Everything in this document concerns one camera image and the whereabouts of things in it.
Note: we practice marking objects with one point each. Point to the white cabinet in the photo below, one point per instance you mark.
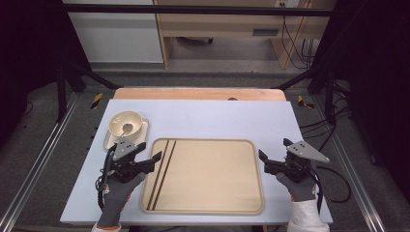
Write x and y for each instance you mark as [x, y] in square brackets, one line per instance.
[116, 35]

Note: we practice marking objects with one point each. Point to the light wooden desk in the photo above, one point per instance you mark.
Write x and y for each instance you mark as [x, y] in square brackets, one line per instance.
[225, 22]

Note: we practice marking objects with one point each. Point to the black curtain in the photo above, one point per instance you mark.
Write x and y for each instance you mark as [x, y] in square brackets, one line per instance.
[29, 48]
[377, 80]

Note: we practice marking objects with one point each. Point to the black metal stand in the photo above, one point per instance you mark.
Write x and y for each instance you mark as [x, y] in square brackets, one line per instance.
[61, 93]
[329, 96]

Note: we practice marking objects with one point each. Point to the dark brown chopstick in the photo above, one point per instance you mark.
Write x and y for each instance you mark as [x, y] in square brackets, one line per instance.
[164, 175]
[158, 175]

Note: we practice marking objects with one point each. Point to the small beige square plate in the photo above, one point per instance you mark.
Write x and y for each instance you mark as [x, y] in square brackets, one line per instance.
[109, 141]

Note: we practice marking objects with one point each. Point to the large beige tray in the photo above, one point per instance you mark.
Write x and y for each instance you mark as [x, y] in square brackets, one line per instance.
[212, 177]

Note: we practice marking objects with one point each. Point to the aluminium rail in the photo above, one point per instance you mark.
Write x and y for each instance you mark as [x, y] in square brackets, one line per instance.
[354, 174]
[38, 161]

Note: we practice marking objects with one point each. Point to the white power strip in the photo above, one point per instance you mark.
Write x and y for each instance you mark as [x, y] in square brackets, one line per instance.
[286, 2]

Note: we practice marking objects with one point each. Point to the yellow black tape strip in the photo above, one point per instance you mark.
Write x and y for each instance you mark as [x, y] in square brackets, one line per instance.
[96, 100]
[301, 101]

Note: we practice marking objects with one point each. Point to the wooden table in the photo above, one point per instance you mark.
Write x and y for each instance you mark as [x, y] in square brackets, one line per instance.
[193, 94]

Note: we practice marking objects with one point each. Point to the person's left hand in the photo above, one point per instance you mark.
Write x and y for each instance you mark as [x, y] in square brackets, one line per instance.
[117, 196]

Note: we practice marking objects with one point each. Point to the person's right hand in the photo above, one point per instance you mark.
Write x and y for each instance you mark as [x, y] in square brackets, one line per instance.
[299, 190]

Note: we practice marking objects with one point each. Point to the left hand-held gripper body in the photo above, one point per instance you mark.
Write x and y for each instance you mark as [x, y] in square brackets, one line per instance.
[124, 161]

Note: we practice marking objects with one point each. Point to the cream bowl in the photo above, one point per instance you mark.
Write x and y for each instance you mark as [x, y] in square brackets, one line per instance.
[121, 121]

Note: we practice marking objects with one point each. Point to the black horizontal frame bar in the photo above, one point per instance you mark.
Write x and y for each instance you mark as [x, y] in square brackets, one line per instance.
[193, 9]

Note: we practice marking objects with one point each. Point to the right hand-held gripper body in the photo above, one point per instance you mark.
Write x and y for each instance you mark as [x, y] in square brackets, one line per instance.
[299, 162]

